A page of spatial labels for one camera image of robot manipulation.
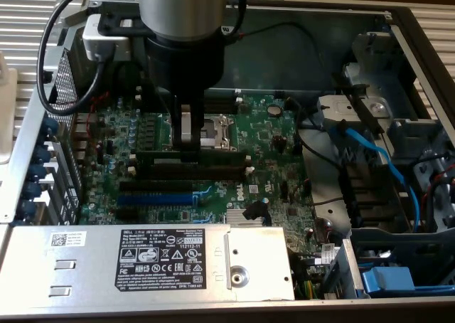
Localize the silver CPU socket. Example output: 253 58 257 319
161 113 240 153

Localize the blue plastic latch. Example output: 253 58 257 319
360 265 417 297

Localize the blue plastic slot clip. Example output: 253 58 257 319
23 181 43 200
34 147 53 164
17 198 38 220
41 117 60 139
28 163 48 181

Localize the silver chipset heatsink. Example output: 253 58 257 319
225 208 273 228

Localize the black power supply label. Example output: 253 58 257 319
114 228 207 291

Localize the black camera cable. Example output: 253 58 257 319
36 0 117 117

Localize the thin red wire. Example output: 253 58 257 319
73 90 112 152

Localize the blue SATA wire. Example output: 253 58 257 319
328 122 422 231

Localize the white QR code sticker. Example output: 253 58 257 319
49 231 87 248

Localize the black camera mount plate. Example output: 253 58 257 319
95 1 153 39

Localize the long black expansion slot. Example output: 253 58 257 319
119 179 195 194

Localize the black wire plug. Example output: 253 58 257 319
242 201 268 221

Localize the silver disk bracket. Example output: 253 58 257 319
317 94 394 132

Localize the yellow green wire bundle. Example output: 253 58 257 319
294 278 321 301

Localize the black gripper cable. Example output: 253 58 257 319
223 0 250 48

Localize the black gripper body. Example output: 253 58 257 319
144 34 227 105

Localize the green Dell motherboard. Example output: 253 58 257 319
73 93 321 231

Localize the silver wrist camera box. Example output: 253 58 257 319
82 15 132 63

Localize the grey metal PC case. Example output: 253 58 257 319
0 0 455 319

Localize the short black expansion slot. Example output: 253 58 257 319
114 207 140 221

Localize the grey metal disk bay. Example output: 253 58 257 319
343 31 455 231

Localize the silver power supply unit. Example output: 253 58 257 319
0 223 296 302

